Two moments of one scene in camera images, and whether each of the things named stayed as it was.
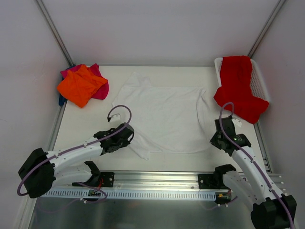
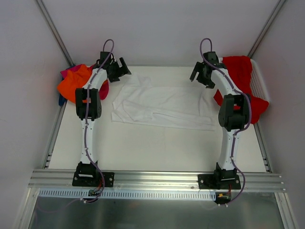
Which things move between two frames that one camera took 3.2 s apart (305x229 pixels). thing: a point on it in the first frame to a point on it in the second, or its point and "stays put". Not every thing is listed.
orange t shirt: x=78 y=87 stays put
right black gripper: x=227 y=122 to x=201 y=74
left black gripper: x=127 y=132 to x=118 y=71
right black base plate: x=211 y=182 stays put
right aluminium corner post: x=279 y=4 stays put
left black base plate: x=102 y=179 stays put
